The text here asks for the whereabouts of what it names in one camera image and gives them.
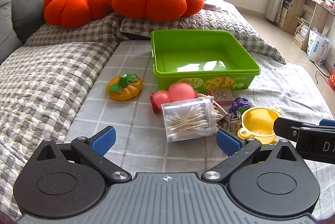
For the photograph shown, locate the grey grid bed sheet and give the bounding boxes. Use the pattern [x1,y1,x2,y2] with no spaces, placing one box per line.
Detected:
[63,39,335,220]

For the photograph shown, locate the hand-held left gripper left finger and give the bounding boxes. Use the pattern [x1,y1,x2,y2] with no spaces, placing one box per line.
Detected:
[27,126,132,184]

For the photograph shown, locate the orange toy pumpkin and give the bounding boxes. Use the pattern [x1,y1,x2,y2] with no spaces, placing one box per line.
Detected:
[106,73,143,101]

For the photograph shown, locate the grey quilted blanket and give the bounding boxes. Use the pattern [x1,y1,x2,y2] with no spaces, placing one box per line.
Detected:
[120,0,287,65]

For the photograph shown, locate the black cable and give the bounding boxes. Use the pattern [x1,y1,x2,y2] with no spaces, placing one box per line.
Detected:
[315,71,331,86]

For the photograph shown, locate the small pink box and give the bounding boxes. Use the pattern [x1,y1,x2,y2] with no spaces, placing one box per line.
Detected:
[208,88,234,105]

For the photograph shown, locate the small orange pumpkin cushion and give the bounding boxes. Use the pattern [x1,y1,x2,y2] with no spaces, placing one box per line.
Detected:
[43,0,117,28]

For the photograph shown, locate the purple toy grapes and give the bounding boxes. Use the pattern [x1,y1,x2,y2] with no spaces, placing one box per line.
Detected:
[229,97,251,115]

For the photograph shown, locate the pink toy pig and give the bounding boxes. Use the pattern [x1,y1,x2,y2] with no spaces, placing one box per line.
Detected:
[149,83,198,115]

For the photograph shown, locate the white paper sheets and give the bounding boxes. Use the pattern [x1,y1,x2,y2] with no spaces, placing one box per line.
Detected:
[204,1,223,10]

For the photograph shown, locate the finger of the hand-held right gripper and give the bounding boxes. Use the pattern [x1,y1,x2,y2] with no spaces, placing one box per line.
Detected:
[301,119,335,129]
[273,116,302,142]

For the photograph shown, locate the wooden shelf desk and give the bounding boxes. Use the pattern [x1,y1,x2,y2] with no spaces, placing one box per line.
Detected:
[278,0,335,51]

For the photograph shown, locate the green plastic box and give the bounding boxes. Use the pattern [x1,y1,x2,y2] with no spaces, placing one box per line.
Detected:
[150,30,261,91]

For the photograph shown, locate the white shopping bag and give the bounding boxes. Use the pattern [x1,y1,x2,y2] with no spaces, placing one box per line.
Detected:
[306,27,332,66]

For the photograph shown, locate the yellow toy colander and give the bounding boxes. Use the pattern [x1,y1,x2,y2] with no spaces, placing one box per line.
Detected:
[237,106,283,145]

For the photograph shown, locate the cream starfish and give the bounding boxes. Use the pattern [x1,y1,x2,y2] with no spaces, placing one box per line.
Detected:
[211,106,224,123]

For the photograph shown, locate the red round object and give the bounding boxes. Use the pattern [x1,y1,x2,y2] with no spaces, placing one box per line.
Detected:
[328,68,335,91]

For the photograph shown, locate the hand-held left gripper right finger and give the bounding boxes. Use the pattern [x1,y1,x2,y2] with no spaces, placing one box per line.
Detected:
[201,128,299,184]

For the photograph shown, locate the clear cotton swab jar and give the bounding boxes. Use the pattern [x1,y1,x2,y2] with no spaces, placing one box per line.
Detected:
[161,97,218,142]

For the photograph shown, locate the grey checked blanket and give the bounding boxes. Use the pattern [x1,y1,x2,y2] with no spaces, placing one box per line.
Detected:
[0,13,126,220]

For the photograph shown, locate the pink bead string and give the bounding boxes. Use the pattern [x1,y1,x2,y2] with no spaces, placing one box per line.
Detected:
[196,93,226,117]

